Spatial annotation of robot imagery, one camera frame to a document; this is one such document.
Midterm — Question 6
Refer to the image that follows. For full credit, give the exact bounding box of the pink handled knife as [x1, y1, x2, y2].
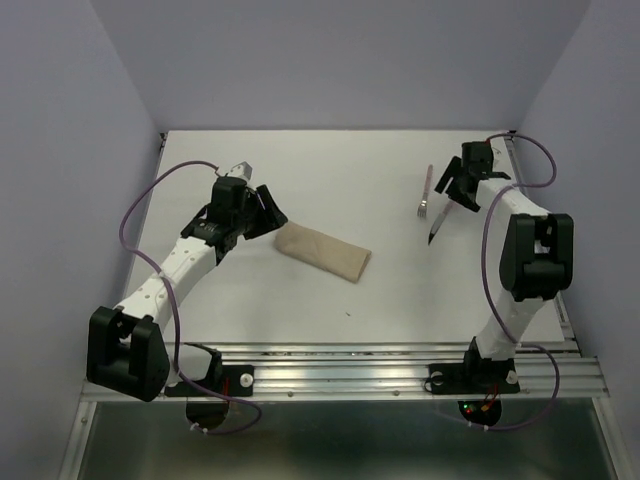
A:
[428, 201, 456, 244]

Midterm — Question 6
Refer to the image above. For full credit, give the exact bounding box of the pink handled fork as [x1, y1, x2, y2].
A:
[416, 164, 434, 219]

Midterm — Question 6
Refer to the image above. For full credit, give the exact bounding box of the beige cloth napkin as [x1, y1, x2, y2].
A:
[274, 222, 372, 284]

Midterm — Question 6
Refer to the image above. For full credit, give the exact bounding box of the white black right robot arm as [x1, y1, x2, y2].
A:
[435, 156, 575, 390]

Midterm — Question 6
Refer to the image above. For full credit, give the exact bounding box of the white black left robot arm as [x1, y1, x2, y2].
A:
[86, 177, 288, 402]

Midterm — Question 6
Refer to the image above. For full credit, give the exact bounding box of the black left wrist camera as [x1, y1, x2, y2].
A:
[211, 176, 248, 210]

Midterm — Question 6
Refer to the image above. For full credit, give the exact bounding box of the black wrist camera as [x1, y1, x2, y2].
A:
[211, 176, 248, 210]
[461, 141, 494, 170]

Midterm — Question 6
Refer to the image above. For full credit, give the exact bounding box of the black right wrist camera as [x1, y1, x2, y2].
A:
[461, 141, 494, 170]

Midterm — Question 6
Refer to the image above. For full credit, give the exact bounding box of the aluminium front mounting rail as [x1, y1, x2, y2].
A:
[82, 342, 614, 401]

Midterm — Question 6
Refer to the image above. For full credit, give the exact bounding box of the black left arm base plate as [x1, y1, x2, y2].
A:
[164, 364, 255, 398]

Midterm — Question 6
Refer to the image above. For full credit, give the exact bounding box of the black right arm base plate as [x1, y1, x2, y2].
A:
[427, 361, 520, 395]

